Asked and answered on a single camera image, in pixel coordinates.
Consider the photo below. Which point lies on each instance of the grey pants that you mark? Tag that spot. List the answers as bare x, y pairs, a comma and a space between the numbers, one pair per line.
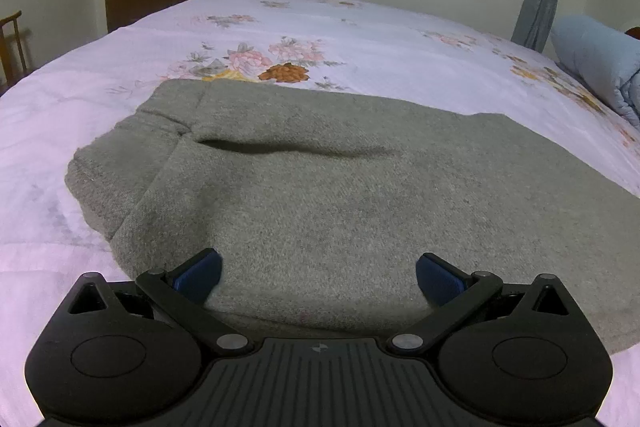
325, 207

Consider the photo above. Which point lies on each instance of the wooden chair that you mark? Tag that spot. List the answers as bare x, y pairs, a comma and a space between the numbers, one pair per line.
12, 32

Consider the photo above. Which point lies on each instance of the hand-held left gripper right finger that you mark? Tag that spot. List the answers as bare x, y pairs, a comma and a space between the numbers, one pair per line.
437, 279

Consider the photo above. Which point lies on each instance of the rolled light blue quilt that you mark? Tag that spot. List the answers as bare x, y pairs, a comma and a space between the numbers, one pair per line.
595, 52

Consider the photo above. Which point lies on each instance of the red wooden headboard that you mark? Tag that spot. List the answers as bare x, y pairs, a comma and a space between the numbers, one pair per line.
634, 32

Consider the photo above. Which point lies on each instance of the bed with pink floral sheet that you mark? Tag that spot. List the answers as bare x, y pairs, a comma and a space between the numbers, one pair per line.
350, 47

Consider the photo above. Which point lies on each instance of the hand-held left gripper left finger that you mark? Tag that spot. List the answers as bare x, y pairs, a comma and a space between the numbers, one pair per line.
200, 277

